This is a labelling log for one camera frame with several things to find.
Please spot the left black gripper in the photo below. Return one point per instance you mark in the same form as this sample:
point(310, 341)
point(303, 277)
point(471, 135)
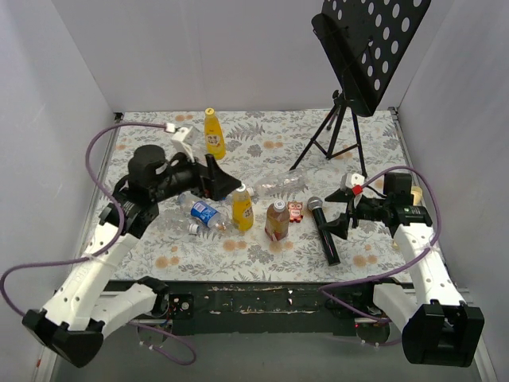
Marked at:
point(203, 180)

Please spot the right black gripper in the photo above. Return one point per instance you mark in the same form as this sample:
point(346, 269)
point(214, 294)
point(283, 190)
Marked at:
point(354, 208)

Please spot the white tea bottle cap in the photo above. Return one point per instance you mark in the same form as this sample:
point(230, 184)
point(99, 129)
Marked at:
point(279, 205)

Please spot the brown tea bottle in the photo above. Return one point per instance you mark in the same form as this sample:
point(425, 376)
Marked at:
point(277, 223)

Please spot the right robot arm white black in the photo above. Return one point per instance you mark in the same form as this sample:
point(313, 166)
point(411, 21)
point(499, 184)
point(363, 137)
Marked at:
point(437, 325)

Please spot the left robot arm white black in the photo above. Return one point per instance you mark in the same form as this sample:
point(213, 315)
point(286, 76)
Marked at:
point(73, 323)

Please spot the tall yellow juice bottle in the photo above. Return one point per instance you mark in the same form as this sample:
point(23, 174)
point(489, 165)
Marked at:
point(213, 134)

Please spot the blue label crushed water bottle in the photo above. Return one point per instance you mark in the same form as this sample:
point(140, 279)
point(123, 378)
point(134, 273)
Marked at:
point(201, 211)

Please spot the yellow honey pomelo bottle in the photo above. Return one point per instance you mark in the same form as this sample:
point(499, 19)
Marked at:
point(242, 212)

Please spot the clear crushed plastic bottle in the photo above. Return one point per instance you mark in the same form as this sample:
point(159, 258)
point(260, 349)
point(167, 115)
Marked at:
point(279, 184)

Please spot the red owl wooden block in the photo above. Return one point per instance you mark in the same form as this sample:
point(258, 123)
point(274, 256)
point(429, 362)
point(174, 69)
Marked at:
point(295, 211)

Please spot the floral patterned table mat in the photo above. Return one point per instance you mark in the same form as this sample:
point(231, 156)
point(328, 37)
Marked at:
point(260, 144)

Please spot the beige cone object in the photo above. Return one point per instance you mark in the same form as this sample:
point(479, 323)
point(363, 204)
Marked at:
point(417, 193)

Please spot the black front base bar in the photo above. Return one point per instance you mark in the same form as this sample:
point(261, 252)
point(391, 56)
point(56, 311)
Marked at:
point(268, 307)

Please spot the black perforated music stand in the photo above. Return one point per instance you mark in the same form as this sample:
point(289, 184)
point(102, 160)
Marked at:
point(364, 42)

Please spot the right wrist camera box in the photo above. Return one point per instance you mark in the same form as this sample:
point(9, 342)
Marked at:
point(351, 180)

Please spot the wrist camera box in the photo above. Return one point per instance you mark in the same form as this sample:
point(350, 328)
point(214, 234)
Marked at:
point(185, 134)
point(351, 180)

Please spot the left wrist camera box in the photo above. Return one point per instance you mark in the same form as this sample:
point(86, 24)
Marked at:
point(185, 134)

